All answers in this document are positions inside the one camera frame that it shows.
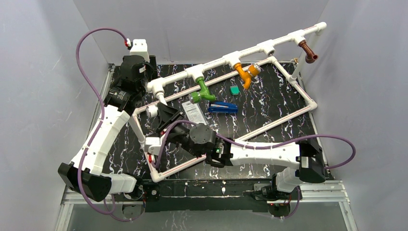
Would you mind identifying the white plastic faucet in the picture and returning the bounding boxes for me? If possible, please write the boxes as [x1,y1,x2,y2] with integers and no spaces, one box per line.
[145,91,167,118]

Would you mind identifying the white PVC pipe frame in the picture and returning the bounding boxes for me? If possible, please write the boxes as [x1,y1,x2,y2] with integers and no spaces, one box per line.
[128,22,328,183]

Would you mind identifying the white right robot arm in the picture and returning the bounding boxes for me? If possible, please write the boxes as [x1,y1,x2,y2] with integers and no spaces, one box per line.
[145,103,326,199]

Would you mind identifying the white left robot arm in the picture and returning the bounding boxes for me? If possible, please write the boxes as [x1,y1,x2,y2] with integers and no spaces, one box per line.
[58,55,157,202]

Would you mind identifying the white plastic package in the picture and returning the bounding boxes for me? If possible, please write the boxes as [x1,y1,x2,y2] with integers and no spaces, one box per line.
[181,101,207,125]

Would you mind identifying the green plastic faucet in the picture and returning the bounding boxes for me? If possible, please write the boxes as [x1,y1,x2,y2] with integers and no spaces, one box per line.
[190,77,216,103]

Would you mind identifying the blue stapler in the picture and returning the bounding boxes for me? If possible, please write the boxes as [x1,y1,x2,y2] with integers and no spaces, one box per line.
[208,101,238,114]

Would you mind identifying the teal small box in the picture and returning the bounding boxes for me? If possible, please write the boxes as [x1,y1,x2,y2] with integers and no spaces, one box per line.
[230,85,240,96]

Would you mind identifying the orange plastic faucet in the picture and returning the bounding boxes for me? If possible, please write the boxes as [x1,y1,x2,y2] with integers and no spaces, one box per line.
[233,63,262,90]

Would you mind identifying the brown plastic faucet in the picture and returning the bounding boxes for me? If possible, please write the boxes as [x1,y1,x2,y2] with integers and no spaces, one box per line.
[298,39,319,64]

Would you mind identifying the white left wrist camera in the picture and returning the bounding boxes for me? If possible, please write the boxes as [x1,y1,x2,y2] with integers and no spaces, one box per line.
[124,38,150,62]

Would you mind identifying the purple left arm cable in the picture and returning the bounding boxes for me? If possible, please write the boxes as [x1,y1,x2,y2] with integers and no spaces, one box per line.
[75,27,146,223]

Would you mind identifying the black metal base rail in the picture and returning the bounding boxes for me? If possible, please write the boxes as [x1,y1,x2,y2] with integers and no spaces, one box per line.
[62,178,348,220]

